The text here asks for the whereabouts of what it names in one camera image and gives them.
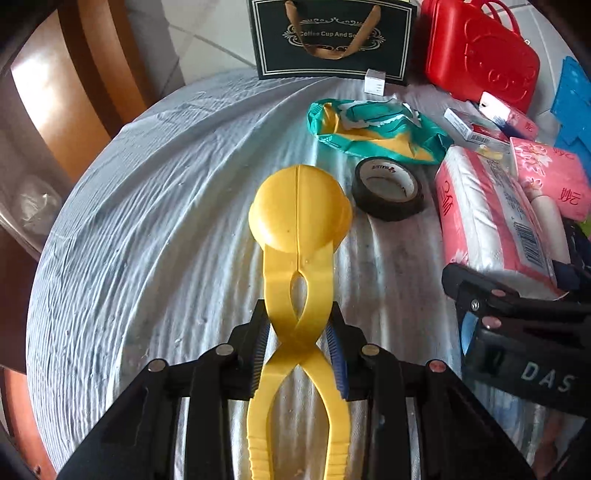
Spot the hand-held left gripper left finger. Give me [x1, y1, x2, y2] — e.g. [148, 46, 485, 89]
[58, 300, 274, 480]

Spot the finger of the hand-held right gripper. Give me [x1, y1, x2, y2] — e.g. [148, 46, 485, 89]
[551, 219, 591, 298]
[442, 264, 591, 325]

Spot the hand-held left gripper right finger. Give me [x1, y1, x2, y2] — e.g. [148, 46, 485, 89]
[324, 305, 536, 480]

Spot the blue plastic container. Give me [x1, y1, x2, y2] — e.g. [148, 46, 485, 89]
[551, 58, 591, 160]

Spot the yellow snowball clip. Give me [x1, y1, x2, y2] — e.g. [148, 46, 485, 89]
[246, 164, 354, 480]

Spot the black tape roll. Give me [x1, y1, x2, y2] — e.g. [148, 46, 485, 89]
[352, 157, 424, 222]

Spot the green yellow snack bag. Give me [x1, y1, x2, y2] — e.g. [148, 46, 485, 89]
[307, 95, 455, 165]

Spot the large pink tissue pack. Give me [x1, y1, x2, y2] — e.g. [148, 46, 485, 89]
[435, 145, 566, 298]

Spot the pink floral tissue packet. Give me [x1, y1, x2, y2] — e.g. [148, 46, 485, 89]
[509, 137, 591, 222]

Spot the small pink tissue packet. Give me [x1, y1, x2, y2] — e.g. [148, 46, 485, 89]
[479, 91, 539, 141]

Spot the red white cigarette pack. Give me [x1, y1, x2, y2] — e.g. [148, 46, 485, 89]
[444, 107, 511, 149]

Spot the grey bed sheet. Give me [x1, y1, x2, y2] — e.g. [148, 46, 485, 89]
[28, 69, 591, 480]

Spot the red plastic case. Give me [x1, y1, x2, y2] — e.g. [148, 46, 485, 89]
[421, 0, 541, 114]

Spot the small white box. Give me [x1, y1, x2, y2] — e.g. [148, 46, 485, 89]
[363, 69, 387, 97]

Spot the clear plastic bag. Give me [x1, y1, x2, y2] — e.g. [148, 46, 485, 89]
[14, 178, 63, 236]

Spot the dark gift bag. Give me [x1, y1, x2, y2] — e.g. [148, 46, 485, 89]
[247, 0, 419, 86]

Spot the wooden door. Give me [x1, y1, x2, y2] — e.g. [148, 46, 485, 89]
[0, 0, 153, 185]

